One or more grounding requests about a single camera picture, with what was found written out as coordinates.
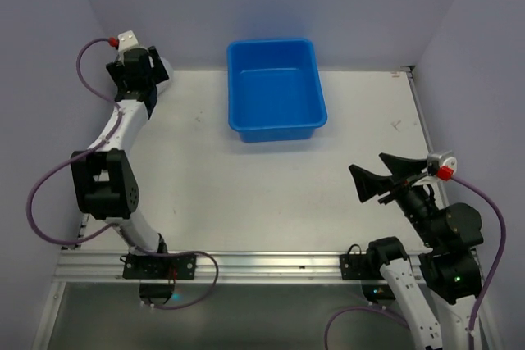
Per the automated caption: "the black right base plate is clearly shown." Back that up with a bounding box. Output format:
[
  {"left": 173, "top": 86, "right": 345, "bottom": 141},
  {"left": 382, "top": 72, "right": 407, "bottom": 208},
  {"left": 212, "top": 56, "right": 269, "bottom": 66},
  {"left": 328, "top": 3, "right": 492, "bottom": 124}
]
[{"left": 339, "top": 243, "right": 415, "bottom": 284}]

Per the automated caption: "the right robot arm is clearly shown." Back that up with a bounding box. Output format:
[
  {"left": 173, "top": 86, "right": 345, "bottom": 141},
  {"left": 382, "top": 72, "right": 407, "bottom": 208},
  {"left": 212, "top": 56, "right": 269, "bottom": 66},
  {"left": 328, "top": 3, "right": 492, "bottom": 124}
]
[{"left": 340, "top": 151, "right": 483, "bottom": 349}]

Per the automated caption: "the blue plastic bin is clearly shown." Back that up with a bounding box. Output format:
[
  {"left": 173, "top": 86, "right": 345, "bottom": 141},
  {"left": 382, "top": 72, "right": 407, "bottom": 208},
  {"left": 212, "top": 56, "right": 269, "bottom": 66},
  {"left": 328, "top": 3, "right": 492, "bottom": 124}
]
[{"left": 226, "top": 38, "right": 327, "bottom": 143}]

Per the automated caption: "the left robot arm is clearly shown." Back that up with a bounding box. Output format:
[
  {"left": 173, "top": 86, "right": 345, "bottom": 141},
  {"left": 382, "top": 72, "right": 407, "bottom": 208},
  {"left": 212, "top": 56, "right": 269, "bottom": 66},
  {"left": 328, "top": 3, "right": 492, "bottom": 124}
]
[{"left": 71, "top": 46, "right": 171, "bottom": 255}]

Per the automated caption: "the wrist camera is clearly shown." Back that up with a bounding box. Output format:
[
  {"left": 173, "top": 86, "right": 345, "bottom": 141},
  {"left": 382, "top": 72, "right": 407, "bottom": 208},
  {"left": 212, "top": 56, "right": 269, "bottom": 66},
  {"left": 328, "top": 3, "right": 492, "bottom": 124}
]
[
  {"left": 108, "top": 30, "right": 140, "bottom": 53},
  {"left": 416, "top": 151, "right": 458, "bottom": 185}
]

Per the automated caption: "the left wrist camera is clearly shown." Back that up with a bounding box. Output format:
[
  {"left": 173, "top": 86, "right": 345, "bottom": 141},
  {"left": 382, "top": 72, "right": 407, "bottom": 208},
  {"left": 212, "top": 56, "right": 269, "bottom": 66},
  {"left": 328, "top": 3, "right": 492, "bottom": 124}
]
[{"left": 108, "top": 30, "right": 140, "bottom": 53}]

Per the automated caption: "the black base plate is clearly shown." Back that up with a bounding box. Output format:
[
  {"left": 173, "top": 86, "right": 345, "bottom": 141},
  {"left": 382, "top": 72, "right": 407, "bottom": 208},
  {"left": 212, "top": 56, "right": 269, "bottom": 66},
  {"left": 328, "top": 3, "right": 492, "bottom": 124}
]
[
  {"left": 120, "top": 253, "right": 197, "bottom": 280},
  {"left": 339, "top": 243, "right": 415, "bottom": 284}
]

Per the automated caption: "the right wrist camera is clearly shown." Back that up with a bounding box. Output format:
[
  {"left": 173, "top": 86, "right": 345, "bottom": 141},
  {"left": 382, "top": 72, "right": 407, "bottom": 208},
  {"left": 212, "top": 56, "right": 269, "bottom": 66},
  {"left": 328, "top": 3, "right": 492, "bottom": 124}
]
[{"left": 416, "top": 151, "right": 458, "bottom": 185}]

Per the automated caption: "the white mesh laundry bag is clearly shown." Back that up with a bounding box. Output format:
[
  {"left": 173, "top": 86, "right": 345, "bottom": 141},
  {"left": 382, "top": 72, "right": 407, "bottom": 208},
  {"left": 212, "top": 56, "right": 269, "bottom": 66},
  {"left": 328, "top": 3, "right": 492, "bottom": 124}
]
[{"left": 156, "top": 57, "right": 174, "bottom": 98}]

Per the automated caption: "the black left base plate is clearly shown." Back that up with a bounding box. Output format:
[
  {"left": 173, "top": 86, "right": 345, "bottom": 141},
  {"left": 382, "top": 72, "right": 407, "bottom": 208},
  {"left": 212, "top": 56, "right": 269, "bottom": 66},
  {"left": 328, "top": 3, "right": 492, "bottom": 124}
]
[{"left": 120, "top": 253, "right": 197, "bottom": 280}]

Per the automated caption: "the aluminium mounting rail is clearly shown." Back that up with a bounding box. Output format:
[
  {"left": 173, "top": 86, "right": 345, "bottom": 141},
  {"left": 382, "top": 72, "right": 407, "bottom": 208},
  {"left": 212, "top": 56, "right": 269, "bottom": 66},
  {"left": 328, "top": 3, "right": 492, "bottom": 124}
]
[{"left": 55, "top": 251, "right": 483, "bottom": 285}]

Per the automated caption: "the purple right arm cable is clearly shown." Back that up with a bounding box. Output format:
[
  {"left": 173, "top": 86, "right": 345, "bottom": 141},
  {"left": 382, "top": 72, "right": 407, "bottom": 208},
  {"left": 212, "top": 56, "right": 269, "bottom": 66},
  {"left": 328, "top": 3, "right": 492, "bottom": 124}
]
[{"left": 322, "top": 171, "right": 508, "bottom": 350}]

